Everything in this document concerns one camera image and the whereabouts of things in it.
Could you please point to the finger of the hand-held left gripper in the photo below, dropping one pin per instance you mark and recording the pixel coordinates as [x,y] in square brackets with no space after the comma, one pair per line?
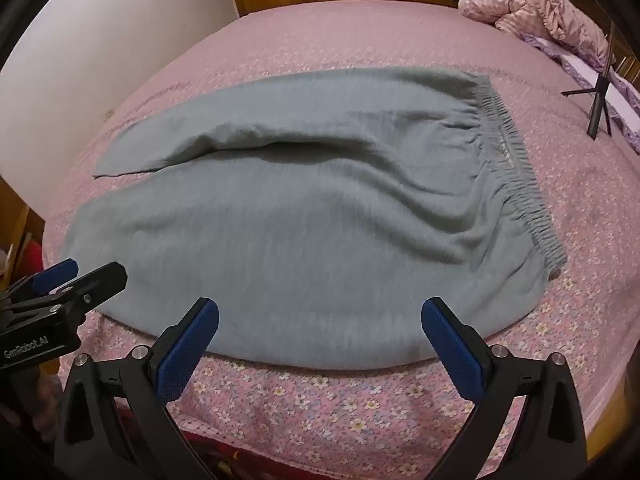
[100,280]
[55,272]

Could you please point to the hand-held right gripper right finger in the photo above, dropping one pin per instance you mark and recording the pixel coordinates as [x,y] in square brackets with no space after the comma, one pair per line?
[452,345]

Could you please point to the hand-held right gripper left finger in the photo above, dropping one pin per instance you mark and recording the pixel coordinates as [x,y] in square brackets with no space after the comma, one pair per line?
[190,345]

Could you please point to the grey pants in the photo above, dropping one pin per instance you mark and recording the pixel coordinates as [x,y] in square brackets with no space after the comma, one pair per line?
[300,235]

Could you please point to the red object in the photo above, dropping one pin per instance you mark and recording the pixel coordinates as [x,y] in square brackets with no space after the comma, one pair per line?
[34,255]

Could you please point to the wooden nightstand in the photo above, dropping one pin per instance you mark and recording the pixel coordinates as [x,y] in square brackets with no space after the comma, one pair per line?
[15,220]

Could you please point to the black tripod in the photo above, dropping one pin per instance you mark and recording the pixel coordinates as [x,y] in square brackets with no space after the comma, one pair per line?
[597,105]

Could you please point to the purple pillow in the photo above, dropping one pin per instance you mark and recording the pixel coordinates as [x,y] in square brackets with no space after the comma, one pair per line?
[575,67]

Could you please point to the pink floral bed sheet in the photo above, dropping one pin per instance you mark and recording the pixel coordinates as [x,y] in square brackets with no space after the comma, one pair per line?
[350,35]

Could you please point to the wooden headboard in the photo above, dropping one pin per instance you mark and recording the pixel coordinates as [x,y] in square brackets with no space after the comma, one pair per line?
[625,52]

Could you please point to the pink quilt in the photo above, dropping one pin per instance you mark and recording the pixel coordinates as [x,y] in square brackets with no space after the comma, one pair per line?
[530,10]

